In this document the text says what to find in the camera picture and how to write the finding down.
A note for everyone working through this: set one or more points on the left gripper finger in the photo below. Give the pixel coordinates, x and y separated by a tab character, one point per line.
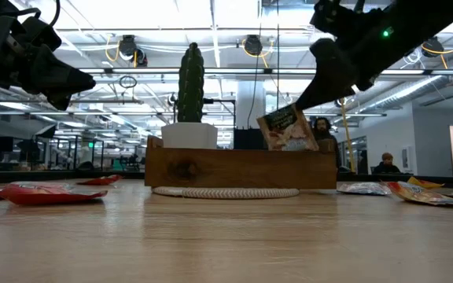
61	90
49	72

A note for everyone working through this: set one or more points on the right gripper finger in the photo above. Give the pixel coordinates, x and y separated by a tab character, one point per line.
330	67
328	96

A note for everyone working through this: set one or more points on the wooden three-compartment tray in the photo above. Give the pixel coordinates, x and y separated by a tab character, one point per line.
242	169

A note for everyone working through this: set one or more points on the orange tea packet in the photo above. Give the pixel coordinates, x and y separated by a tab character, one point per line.
423	183
419	194

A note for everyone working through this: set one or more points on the person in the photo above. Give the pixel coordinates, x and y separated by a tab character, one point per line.
322	126
387	167

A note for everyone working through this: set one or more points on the white building column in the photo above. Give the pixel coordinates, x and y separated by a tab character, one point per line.
248	102

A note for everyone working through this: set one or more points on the green cactus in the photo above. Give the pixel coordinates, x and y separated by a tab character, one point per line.
190	82

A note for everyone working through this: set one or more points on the white hexagonal plant pot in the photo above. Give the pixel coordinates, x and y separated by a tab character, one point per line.
189	135

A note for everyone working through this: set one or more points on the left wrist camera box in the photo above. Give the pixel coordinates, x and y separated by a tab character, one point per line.
41	35

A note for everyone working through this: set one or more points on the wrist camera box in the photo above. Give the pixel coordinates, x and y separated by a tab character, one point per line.
41	35
326	15

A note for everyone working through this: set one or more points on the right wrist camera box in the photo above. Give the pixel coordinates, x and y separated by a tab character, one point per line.
326	15

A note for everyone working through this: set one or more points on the silver air duct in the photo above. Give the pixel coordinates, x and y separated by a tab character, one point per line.
407	91

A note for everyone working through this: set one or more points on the long ceiling light rail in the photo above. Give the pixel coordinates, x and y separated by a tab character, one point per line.
152	71

